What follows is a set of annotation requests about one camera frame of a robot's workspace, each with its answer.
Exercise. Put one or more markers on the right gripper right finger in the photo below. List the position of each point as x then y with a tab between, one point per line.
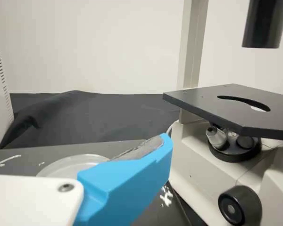
127	186

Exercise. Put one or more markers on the petri dish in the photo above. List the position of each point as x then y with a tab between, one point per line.
68	164

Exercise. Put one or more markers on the cream microscope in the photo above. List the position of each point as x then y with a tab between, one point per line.
202	164

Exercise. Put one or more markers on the black platform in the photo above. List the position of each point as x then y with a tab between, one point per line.
26	162

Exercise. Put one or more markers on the white incubator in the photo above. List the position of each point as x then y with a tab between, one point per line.
0	99

